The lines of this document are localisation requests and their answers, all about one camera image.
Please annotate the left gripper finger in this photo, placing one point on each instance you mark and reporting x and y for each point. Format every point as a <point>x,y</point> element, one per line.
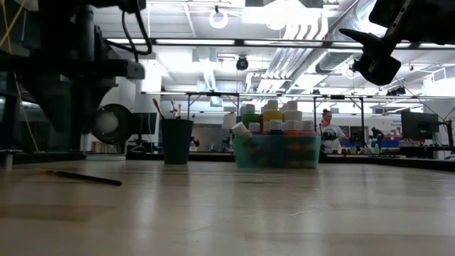
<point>94,106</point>
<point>53,103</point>

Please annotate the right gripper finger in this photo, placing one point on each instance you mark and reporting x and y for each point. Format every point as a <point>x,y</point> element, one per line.
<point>378,69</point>
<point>366,40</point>

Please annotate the long black paintbrush orange bristles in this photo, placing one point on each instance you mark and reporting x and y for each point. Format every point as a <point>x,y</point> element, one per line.
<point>158,108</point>

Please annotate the black paintbrush dark bristles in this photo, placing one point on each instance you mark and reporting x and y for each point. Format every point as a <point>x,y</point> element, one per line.
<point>173,111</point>

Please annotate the small pink paint bottle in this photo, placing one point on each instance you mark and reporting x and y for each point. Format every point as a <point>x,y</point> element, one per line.
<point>308,125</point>

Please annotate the large white paint bottle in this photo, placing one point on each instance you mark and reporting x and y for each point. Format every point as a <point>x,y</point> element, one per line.
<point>293,112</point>

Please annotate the small orange paint bottle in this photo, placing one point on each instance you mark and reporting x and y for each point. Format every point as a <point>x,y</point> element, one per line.
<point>293,125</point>

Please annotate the large yellow paint bottle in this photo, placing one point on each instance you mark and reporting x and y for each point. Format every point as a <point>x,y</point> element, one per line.
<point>273,112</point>

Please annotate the large green paint bottle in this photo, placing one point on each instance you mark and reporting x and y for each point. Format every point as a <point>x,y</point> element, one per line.
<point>250,115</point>

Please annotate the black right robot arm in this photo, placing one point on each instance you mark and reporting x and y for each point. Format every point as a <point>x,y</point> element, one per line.
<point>437,14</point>

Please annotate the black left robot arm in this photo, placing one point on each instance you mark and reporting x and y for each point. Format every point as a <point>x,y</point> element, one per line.
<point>67,28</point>

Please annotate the white cylindrical spotlight lamp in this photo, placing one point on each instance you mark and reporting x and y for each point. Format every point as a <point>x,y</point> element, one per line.
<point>112,124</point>

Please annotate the black hanging spotlight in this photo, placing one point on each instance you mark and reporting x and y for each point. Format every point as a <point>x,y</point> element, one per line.
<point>353,65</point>
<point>396,91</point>

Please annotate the black computer monitor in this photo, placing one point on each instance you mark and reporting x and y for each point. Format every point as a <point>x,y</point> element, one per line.
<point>419,124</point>
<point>147,122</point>

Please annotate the person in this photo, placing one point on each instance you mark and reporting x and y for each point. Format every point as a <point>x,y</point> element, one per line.
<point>330,135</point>

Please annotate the dark green plastic cup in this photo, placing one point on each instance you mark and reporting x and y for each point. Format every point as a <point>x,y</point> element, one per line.
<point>176,142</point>

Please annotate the overhead light bar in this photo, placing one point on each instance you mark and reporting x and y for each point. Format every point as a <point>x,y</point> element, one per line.
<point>249,42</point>

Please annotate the translucent green plastic tray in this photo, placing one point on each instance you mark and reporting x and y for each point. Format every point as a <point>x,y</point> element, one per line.
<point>277,153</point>

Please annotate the black background workstation frame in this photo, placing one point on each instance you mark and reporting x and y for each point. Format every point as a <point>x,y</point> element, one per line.
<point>337,96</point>

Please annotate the small grey post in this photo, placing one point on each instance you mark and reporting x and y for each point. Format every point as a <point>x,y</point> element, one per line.
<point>9,160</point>

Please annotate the black round ceiling camera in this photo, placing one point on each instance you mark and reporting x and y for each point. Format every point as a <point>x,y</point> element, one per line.
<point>242,63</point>

